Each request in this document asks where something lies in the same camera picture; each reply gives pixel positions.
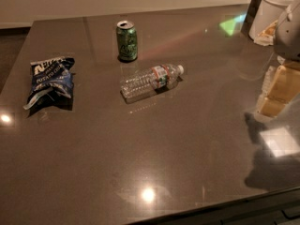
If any green soda can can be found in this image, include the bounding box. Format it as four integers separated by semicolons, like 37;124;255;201
116;21;138;62

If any blue potato chip bag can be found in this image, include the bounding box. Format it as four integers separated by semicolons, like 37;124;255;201
23;56;75;110

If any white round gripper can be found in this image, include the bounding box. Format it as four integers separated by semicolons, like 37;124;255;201
255;0;300;119

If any dark box behind container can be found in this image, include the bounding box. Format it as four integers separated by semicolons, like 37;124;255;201
241;0;262;38

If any clear plastic water bottle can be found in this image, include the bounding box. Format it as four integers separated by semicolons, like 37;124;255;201
120;64;185;99

